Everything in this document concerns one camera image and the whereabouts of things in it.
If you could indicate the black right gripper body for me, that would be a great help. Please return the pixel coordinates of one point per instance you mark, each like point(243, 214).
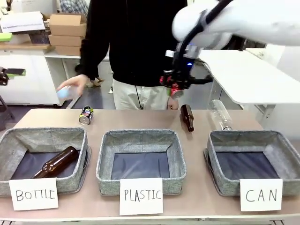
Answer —
point(181, 73)

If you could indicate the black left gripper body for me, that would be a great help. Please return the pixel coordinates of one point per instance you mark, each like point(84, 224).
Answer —
point(3, 76)

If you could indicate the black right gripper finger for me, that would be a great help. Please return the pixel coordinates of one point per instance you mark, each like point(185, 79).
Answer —
point(164, 79)
point(186, 84)

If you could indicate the red drink can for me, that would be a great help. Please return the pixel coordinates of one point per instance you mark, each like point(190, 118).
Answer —
point(176, 93)

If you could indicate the clear plastic bottle blue label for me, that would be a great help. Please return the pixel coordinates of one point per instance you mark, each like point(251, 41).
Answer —
point(65, 95)

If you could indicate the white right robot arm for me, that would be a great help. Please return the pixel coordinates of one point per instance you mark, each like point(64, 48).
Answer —
point(257, 18)

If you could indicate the person's right forearm black sleeve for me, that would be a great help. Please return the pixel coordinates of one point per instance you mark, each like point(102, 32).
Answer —
point(93, 58)

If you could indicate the gray fabric basket plastic label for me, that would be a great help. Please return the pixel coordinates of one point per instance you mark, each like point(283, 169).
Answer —
point(140, 140)

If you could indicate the gray fabric basket bottle label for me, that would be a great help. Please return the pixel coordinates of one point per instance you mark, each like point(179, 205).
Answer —
point(35, 140)

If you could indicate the gray fabric basket can label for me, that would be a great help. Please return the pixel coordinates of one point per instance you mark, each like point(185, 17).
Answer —
point(243, 140)

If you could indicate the black printed drink can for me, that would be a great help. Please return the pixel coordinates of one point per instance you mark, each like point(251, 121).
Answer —
point(86, 116)

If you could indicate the white paper label CAN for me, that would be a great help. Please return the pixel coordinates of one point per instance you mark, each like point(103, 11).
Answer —
point(260, 194)

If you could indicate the person's left hand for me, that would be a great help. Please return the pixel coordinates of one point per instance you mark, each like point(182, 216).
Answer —
point(173, 103)

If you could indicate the person's right hand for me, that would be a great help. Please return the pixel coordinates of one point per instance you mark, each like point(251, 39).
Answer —
point(76, 83)

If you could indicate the white cabinet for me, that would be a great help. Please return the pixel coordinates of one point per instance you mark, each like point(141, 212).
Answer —
point(28, 77)

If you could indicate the small brown glass bottle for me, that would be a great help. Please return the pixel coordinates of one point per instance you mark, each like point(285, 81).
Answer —
point(187, 118)

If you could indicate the green flat object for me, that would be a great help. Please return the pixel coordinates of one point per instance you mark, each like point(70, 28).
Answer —
point(5, 37)

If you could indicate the person's beige trousers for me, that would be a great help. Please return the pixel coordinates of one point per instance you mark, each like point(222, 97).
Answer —
point(131, 96)

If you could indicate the white printed paper sign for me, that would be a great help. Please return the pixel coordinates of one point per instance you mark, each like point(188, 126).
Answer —
point(22, 26)

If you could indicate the person's black sweater torso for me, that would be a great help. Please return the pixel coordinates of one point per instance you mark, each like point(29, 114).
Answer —
point(140, 39)

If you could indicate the closed cardboard box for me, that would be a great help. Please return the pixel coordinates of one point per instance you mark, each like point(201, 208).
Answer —
point(68, 50)
point(65, 40)

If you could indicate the white folding table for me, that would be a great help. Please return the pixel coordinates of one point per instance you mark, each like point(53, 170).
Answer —
point(248, 77)

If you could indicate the open cardboard box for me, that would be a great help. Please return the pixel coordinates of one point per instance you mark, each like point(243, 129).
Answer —
point(68, 25)

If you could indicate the person in plaid shirt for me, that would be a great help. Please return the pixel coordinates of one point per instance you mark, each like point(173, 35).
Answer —
point(75, 7)

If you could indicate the large brown glass bottle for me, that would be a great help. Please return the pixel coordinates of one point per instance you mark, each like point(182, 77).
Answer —
point(57, 162)

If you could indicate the white paper label PLASTIC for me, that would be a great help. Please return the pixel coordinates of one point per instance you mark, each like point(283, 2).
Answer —
point(141, 195)

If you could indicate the white paper label BOTTLE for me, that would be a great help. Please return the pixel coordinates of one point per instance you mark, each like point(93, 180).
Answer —
point(34, 194)

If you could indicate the gray wrist camera mount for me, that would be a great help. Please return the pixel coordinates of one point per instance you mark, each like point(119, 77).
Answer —
point(193, 50)

